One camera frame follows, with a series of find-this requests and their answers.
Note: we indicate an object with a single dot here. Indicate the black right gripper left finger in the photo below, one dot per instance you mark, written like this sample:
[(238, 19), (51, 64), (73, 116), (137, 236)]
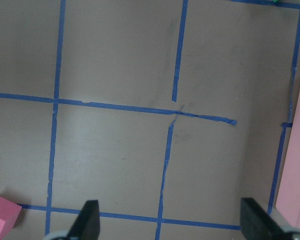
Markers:
[(87, 224)]

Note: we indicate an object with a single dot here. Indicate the pink foam cube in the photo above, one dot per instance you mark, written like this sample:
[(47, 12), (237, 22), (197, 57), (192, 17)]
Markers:
[(9, 212)]

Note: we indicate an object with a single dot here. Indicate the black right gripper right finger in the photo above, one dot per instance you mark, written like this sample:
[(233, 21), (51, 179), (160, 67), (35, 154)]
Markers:
[(256, 224)]

